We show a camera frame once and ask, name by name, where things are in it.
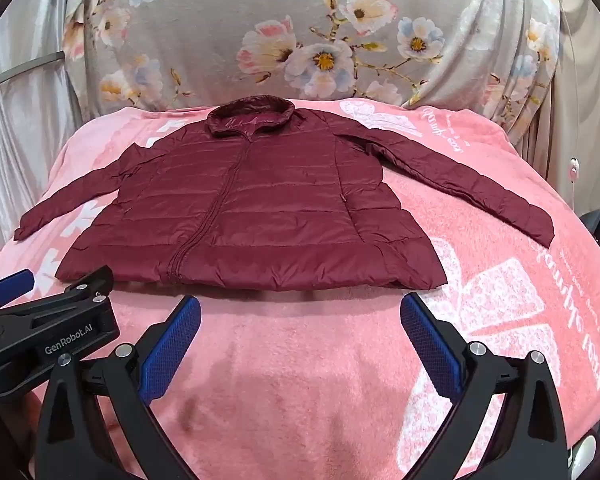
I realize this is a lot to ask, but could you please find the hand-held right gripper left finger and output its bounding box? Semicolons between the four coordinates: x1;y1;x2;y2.
35;296;203;480

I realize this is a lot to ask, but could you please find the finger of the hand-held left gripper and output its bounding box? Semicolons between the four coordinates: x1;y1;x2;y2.
49;265;115;312
0;268;36;312

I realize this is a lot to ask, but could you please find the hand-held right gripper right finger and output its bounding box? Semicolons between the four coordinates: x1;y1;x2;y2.
401;292;568;480

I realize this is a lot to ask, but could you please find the maroon puffer jacket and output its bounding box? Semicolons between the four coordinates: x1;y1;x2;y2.
14;98;555;291

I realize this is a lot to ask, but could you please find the pink printed blanket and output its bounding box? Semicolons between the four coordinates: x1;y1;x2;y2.
0;94;600;480

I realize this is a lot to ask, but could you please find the silver satin curtain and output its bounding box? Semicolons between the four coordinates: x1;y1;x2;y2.
0;0;90;257

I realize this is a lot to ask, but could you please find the grey floral bed sheet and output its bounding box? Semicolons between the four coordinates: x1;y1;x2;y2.
62;0;566;183

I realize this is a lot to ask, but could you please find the white cable with switch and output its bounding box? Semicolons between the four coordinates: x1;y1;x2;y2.
550;0;581;211

